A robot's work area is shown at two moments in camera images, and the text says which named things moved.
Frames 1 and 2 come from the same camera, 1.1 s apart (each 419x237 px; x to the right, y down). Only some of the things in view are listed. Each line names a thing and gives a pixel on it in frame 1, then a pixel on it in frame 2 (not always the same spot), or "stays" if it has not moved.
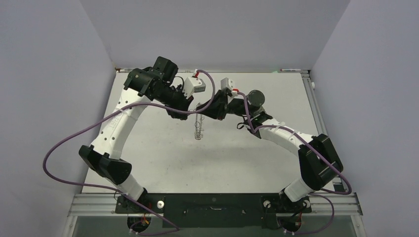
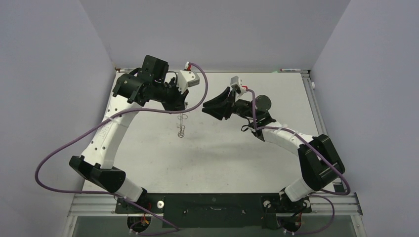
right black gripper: x=219 y=106 stays
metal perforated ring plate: x=198 y=124 -> x=181 y=134
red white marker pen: x=282 y=69 stays
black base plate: x=214 y=210 stays
